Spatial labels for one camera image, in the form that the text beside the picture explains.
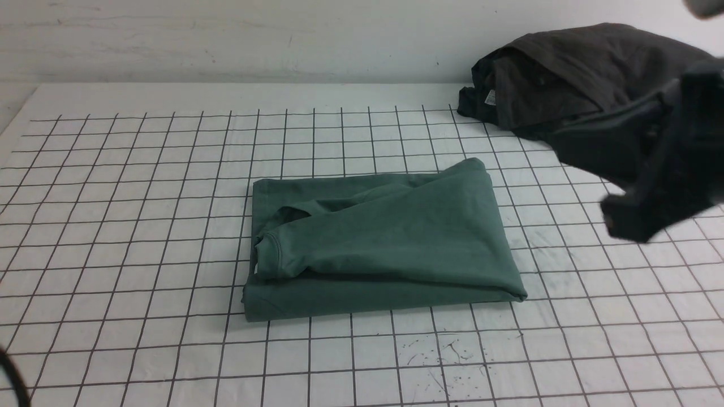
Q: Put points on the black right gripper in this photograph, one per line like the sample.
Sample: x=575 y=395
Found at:
x=664 y=152

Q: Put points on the green long-sleeve top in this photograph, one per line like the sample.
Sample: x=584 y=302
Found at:
x=328 y=246

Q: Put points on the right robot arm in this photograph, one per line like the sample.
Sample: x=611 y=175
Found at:
x=657 y=137

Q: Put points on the dark grey crumpled garment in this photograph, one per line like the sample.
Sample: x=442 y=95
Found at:
x=543 y=80

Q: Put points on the white grid table mat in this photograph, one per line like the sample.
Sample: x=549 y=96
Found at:
x=126 y=225

